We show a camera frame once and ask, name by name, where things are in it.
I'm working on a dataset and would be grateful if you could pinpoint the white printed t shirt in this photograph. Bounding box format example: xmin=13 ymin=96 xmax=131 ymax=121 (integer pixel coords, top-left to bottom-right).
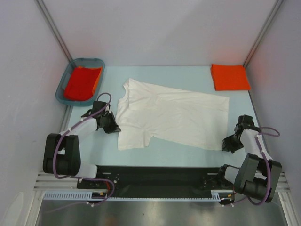
xmin=116 ymin=78 xmax=230 ymax=151

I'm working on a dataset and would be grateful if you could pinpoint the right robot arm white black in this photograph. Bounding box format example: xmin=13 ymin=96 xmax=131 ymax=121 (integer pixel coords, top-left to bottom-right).
xmin=217 ymin=115 xmax=282 ymax=205

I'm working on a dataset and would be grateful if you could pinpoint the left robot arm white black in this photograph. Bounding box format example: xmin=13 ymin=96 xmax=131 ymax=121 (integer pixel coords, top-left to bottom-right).
xmin=42 ymin=101 xmax=121 ymax=188

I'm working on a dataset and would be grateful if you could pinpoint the orange t shirt in basket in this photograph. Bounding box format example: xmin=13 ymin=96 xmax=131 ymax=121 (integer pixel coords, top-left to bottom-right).
xmin=79 ymin=66 xmax=103 ymax=95

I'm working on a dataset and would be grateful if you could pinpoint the red t shirt in basket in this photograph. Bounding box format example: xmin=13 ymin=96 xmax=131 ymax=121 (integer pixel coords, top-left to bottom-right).
xmin=64 ymin=67 xmax=92 ymax=101

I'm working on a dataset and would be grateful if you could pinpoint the teal plastic basket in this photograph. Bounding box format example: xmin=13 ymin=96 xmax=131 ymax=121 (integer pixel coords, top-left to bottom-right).
xmin=55 ymin=58 xmax=105 ymax=107

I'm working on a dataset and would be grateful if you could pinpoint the folded orange t shirt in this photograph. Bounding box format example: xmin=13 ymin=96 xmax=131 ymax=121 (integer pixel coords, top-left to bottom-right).
xmin=211 ymin=64 xmax=251 ymax=91

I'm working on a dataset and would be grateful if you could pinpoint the slotted grey cable duct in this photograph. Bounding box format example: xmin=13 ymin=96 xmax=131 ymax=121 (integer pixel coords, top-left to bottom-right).
xmin=44 ymin=190 xmax=234 ymax=202

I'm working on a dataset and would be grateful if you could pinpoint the aluminium front rail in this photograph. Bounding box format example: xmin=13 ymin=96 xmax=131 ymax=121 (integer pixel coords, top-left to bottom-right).
xmin=34 ymin=172 xmax=290 ymax=192

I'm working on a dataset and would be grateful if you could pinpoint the left aluminium corner post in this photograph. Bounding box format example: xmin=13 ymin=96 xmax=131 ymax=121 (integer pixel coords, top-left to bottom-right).
xmin=34 ymin=0 xmax=73 ymax=62

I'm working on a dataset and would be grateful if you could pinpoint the aluminium corner post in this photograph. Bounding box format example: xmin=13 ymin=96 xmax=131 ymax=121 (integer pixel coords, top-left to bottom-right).
xmin=243 ymin=0 xmax=285 ymax=68
xmin=34 ymin=0 xmax=73 ymax=62

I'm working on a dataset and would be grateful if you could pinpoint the right aluminium corner post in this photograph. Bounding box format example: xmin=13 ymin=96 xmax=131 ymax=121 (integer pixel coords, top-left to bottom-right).
xmin=243 ymin=0 xmax=285 ymax=68

